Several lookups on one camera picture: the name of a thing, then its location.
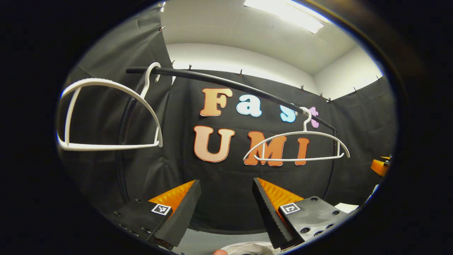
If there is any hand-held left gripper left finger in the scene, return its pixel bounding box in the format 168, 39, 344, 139
106, 179, 202, 248

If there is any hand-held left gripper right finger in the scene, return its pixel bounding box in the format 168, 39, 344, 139
252, 177, 349, 250

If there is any white laundry hamper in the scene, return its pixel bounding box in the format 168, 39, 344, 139
219, 242, 280, 255

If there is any white plastic clothes hanger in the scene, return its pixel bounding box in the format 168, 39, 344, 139
243, 106, 351, 167
56, 62, 163, 152

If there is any black backdrop cloth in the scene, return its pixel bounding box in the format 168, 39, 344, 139
57, 4, 395, 234

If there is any white flat sheet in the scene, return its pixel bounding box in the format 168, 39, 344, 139
334, 203, 360, 214

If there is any ceiling light panel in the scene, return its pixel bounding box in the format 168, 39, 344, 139
243, 0, 324, 34

